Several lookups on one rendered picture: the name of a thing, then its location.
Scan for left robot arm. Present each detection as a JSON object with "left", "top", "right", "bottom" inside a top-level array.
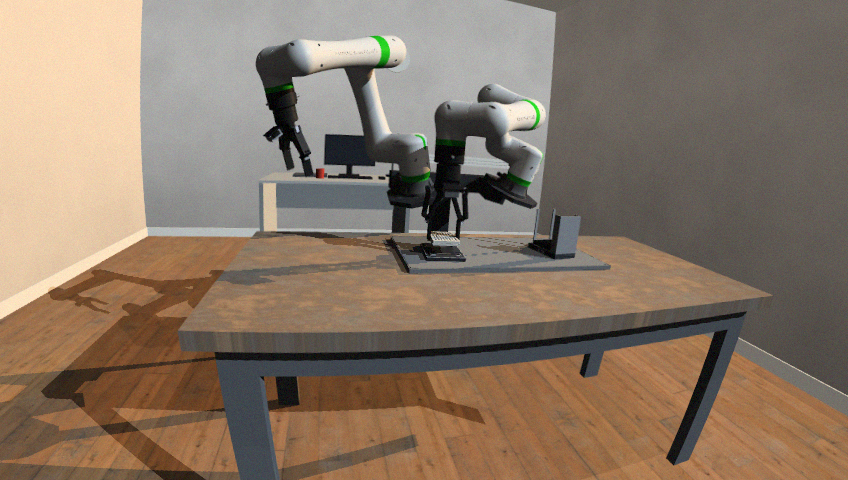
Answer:
[{"left": 434, "top": 84, "right": 545, "bottom": 199}]

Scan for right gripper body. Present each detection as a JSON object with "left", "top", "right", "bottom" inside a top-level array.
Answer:
[{"left": 273, "top": 105, "right": 298, "bottom": 137}]

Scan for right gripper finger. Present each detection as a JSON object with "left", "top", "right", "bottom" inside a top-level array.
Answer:
[
  {"left": 285, "top": 125, "right": 313, "bottom": 177},
  {"left": 279, "top": 130, "right": 295, "bottom": 170}
]

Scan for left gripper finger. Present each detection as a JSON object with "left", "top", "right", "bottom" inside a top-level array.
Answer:
[
  {"left": 451, "top": 188, "right": 469, "bottom": 240},
  {"left": 421, "top": 185, "right": 444, "bottom": 241}
]

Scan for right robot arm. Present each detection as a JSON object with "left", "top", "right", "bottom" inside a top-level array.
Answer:
[{"left": 256, "top": 35, "right": 434, "bottom": 197}]

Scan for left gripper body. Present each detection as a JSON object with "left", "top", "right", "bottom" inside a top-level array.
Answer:
[{"left": 434, "top": 163, "right": 461, "bottom": 195}]

